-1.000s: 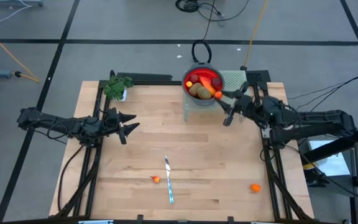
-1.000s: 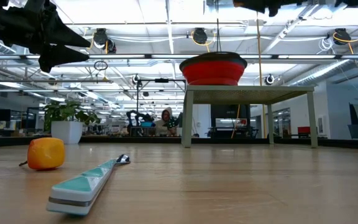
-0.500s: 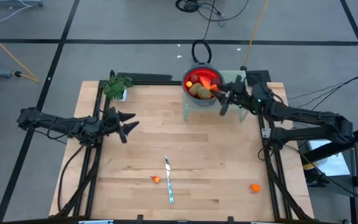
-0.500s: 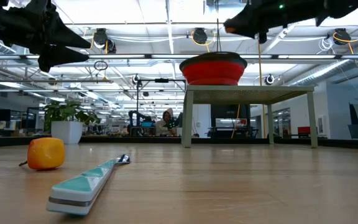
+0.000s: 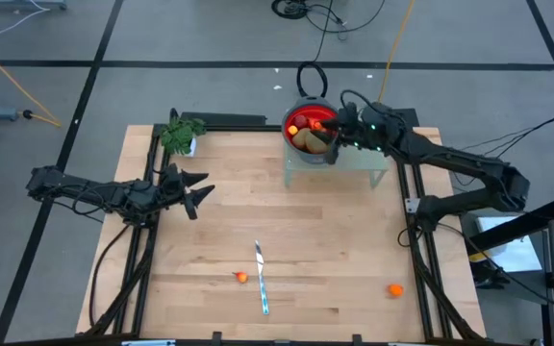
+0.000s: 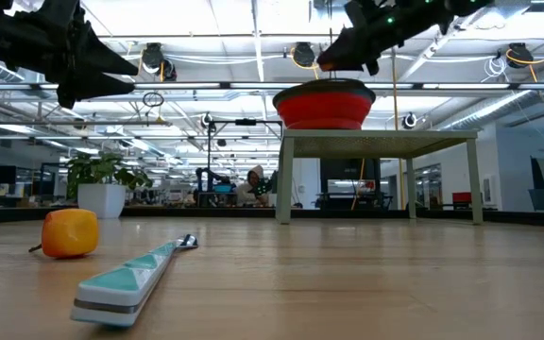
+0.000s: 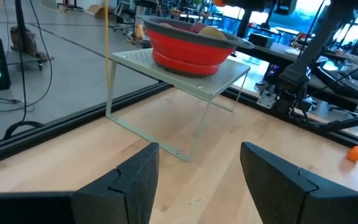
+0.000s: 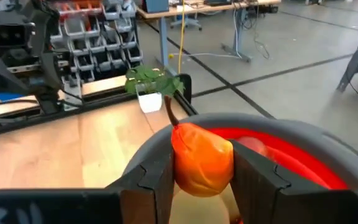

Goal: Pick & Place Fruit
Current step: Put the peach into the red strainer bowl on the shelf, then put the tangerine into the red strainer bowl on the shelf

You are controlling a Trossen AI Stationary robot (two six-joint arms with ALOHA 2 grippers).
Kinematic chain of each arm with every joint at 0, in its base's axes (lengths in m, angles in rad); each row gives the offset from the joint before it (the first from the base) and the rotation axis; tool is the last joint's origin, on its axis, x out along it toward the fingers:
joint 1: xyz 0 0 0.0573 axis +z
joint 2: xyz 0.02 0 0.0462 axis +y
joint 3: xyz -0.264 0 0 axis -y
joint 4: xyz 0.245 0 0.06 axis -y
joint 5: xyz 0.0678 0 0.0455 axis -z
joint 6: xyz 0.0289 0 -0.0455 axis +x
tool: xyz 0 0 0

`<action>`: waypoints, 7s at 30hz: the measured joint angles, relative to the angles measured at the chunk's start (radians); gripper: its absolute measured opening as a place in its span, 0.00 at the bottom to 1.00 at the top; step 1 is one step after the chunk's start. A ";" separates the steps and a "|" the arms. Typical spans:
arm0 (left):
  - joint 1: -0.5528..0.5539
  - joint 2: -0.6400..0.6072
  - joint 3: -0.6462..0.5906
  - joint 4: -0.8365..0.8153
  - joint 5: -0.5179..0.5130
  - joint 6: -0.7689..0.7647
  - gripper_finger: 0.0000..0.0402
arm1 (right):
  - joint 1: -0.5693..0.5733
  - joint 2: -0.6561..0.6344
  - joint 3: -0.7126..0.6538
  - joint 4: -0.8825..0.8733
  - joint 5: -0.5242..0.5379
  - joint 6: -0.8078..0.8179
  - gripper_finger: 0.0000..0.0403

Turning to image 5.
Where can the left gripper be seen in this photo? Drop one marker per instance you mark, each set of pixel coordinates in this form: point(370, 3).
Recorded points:
point(168, 190)

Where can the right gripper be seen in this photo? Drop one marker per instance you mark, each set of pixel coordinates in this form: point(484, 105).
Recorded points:
point(368, 127)

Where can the brown kiwi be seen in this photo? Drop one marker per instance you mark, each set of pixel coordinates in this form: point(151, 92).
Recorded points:
point(316, 143)
point(300, 139)

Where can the red collapsible bowl grey rim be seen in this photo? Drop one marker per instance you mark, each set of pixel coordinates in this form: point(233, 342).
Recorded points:
point(322, 113)

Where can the red orange mango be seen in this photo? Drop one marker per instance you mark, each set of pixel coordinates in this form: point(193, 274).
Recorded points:
point(311, 120)

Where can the dark red pomegranate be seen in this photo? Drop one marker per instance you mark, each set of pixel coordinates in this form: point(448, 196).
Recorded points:
point(299, 120)

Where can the small yellow-orange fruit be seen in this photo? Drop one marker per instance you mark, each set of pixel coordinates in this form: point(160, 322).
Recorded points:
point(292, 130)

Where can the yellow-orange blocky fruit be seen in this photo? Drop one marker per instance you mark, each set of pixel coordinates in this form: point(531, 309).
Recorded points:
point(242, 277)

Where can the round orange tangerine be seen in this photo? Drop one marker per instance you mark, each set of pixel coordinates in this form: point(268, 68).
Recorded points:
point(395, 290)

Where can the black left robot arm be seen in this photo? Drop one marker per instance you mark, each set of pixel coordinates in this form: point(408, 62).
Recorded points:
point(89, 192)

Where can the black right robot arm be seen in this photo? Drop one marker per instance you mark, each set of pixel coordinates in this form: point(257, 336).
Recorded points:
point(474, 165)

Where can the green perforated metal stand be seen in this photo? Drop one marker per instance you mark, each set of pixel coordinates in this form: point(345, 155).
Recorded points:
point(363, 161)

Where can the green plant in white pot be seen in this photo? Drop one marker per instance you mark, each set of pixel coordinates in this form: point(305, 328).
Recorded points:
point(178, 134)

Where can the long black box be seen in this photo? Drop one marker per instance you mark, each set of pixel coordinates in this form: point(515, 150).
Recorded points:
point(224, 118)

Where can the black perforated plate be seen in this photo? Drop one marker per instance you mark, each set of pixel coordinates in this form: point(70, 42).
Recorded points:
point(414, 115)

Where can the black table clamp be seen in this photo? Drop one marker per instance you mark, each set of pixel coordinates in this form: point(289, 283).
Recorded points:
point(217, 337)
point(357, 338)

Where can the white sheet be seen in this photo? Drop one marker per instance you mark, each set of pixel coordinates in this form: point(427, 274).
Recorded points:
point(512, 254)

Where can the black aluminium table frame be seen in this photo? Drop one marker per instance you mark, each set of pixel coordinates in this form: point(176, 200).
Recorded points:
point(238, 128)

